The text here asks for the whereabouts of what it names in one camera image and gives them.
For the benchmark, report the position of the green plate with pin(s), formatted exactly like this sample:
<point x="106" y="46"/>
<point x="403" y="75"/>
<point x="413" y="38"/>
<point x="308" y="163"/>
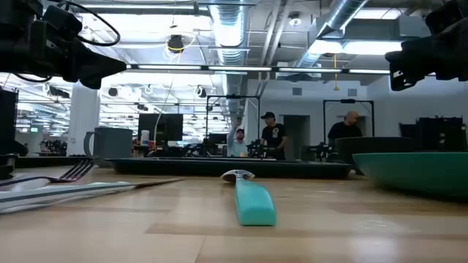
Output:
<point x="420" y="175"/>

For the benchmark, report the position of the black storage crates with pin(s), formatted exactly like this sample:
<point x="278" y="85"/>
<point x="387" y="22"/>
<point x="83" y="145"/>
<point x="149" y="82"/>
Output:
<point x="442" y="133"/>

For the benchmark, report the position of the black rig frame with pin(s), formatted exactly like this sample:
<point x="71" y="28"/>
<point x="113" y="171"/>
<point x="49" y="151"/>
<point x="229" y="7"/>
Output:
<point x="234" y="96"/>
<point x="347" y="101"/>

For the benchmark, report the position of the black metal table frame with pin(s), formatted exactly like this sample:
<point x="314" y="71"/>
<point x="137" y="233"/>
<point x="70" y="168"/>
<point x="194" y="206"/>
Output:
<point x="47" y="161"/>

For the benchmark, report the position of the dark bowl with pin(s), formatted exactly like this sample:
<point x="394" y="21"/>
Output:
<point x="373" y="146"/>

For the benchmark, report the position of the long strip light bar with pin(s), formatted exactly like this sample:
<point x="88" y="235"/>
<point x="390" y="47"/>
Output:
<point x="237" y="68"/>

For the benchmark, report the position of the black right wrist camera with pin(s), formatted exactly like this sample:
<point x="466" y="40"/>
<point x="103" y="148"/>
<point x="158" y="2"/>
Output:
<point x="448" y="16"/>

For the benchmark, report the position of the black round ceiling speaker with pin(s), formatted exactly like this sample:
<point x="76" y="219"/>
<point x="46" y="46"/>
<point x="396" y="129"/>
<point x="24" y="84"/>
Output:
<point x="113" y="91"/>

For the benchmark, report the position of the grey mug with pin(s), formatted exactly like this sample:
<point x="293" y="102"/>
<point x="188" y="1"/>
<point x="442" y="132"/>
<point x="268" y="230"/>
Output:
<point x="113" y="146"/>

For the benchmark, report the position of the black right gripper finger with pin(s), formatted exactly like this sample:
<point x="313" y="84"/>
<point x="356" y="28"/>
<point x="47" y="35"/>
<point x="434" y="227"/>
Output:
<point x="402" y="64"/>

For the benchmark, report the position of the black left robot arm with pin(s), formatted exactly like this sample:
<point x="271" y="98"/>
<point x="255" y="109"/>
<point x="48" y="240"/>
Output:
<point x="11" y="36"/>

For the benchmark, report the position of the dark green plastic tray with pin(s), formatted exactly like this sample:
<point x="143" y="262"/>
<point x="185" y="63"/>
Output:
<point x="226" y="168"/>

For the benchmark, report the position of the silver ventilation duct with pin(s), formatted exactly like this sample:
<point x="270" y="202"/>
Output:
<point x="230" y="29"/>
<point x="343" y="14"/>

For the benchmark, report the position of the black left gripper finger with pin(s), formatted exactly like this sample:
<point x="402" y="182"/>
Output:
<point x="89" y="83"/>
<point x="106" y="67"/>

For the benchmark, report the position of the white building column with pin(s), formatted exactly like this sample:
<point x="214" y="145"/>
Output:
<point x="83" y="117"/>

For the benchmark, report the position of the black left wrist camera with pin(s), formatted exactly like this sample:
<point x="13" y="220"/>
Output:
<point x="62" y="20"/>

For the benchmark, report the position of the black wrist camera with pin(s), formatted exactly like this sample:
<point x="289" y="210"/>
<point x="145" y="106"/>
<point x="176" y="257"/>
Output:
<point x="62" y="20"/>
<point x="448" y="16"/>

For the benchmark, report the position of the person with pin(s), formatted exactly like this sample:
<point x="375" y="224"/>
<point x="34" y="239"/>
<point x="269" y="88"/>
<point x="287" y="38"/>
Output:
<point x="274" y="135"/>
<point x="343" y="131"/>
<point x="237" y="146"/>

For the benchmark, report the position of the black monitor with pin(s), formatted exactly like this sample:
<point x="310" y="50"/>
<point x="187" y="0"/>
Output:
<point x="164" y="128"/>

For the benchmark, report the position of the black round ceiling device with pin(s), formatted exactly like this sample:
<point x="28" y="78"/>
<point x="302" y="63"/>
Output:
<point x="175" y="43"/>

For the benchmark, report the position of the white cylindrical container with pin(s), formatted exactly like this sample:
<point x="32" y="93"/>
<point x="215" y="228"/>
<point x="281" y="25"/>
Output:
<point x="145" y="138"/>

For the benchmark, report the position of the iridescent metal fork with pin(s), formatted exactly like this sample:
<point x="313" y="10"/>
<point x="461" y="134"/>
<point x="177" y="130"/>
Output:
<point x="75" y="171"/>

